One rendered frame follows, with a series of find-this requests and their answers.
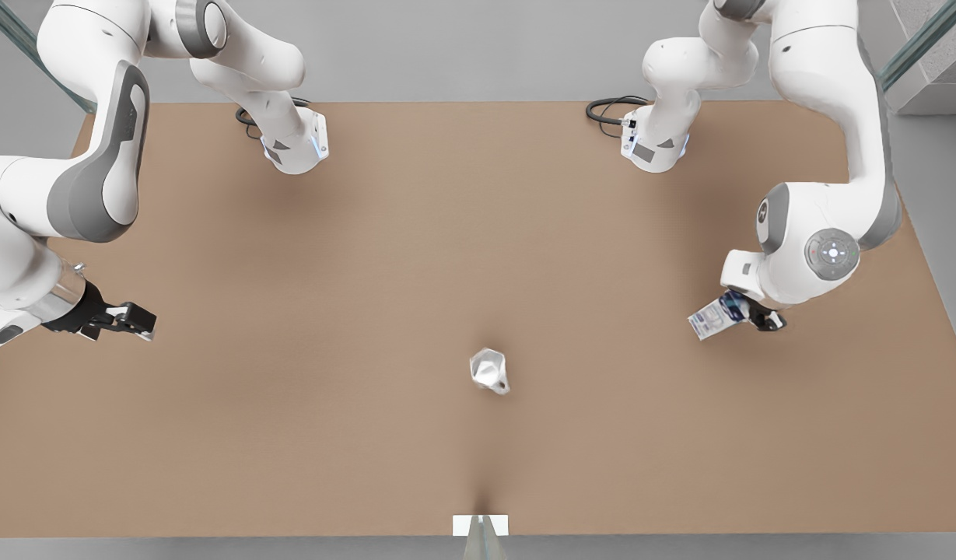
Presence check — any white and blue printed box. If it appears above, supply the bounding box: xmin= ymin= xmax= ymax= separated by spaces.
xmin=688 ymin=292 xmax=752 ymax=342

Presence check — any white faceted cup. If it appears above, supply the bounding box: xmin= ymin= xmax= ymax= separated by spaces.
xmin=469 ymin=347 xmax=512 ymax=397

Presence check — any black cable loop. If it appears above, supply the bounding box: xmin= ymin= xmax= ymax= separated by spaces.
xmin=585 ymin=95 xmax=651 ymax=140
xmin=234 ymin=96 xmax=313 ymax=142

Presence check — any silver frame post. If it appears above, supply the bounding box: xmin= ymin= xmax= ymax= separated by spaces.
xmin=0 ymin=0 xmax=98 ymax=115
xmin=462 ymin=515 xmax=510 ymax=560
xmin=877 ymin=0 xmax=956 ymax=92

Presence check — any grey post foot block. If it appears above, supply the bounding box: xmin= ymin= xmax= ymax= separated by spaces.
xmin=884 ymin=0 xmax=956 ymax=117

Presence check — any white post foot plate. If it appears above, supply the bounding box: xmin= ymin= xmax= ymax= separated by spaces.
xmin=452 ymin=514 xmax=510 ymax=538

